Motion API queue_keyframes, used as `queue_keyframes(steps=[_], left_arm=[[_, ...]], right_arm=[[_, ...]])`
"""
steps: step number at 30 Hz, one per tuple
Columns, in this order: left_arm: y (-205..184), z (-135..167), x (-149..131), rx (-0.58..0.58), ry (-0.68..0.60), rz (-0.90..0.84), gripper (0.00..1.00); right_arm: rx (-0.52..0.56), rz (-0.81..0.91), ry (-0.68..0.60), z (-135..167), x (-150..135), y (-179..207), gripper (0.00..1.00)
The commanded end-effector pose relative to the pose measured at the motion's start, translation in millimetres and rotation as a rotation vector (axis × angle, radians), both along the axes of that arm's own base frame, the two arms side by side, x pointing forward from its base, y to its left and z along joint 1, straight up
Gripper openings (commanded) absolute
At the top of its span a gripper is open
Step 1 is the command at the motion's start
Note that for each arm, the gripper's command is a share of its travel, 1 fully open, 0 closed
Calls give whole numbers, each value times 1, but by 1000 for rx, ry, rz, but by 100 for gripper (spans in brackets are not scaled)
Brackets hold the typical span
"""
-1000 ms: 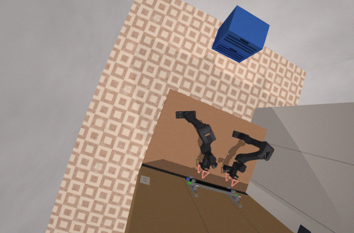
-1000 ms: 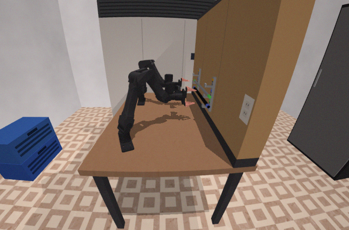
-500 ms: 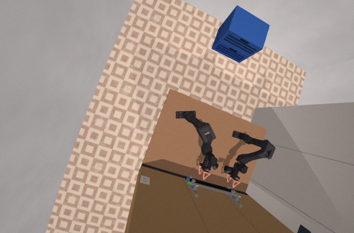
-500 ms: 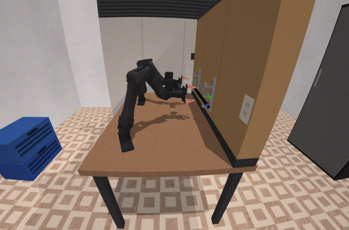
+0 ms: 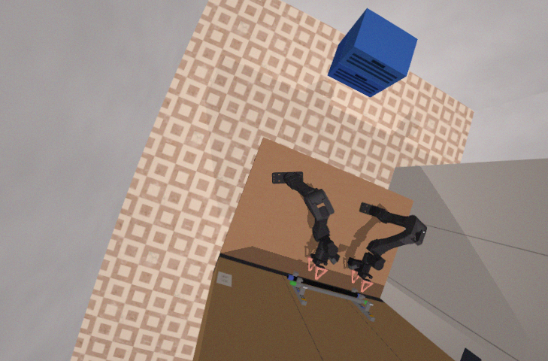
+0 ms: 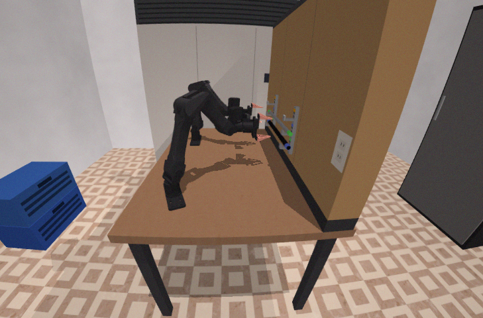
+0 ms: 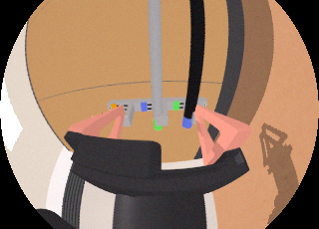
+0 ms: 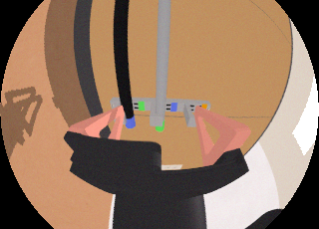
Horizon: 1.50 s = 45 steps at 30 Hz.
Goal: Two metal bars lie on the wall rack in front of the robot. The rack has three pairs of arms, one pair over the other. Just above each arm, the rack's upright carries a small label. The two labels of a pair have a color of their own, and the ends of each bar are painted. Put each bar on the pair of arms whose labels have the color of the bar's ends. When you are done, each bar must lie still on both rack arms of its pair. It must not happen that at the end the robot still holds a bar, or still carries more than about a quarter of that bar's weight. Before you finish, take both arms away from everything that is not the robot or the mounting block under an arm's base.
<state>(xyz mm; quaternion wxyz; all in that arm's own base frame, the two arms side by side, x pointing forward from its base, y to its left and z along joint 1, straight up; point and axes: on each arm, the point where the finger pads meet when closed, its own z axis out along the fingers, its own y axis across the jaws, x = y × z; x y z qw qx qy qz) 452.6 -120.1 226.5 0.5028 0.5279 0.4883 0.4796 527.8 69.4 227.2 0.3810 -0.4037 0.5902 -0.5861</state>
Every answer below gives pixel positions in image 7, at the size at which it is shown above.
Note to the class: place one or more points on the large brown wooden panel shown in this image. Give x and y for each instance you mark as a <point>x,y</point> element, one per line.
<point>81,54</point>

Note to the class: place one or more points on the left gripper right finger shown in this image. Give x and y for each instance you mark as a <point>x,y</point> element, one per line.
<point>233,134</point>

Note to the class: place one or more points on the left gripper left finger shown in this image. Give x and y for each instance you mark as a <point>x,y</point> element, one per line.
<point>93,125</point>

